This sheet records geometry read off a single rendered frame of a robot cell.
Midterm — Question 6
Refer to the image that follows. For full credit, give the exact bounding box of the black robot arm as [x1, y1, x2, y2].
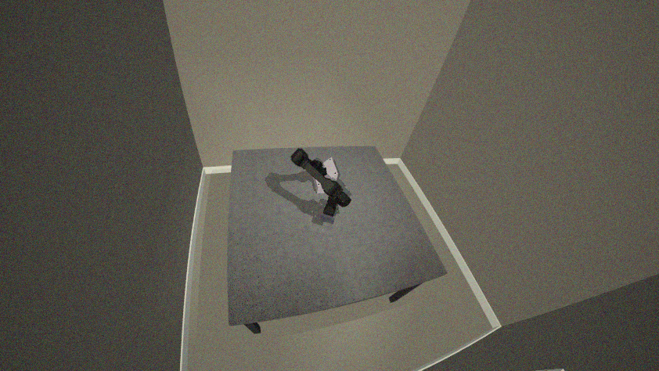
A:
[291, 149, 351, 207]

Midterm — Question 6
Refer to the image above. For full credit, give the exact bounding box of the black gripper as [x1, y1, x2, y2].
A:
[323, 197, 338, 217]

